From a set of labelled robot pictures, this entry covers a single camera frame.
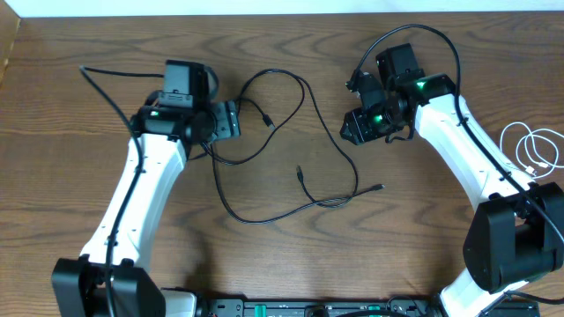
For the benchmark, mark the wooden side panel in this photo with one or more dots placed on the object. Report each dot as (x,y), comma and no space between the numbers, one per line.
(9,27)

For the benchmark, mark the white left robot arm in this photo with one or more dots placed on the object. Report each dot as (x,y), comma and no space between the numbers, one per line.
(111,275)

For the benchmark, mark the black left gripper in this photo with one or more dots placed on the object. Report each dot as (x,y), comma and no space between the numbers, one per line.
(227,119)

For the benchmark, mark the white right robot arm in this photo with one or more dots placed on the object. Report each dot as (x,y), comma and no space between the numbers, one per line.
(511,241)

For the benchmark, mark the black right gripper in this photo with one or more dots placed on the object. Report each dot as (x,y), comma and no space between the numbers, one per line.
(361,133)

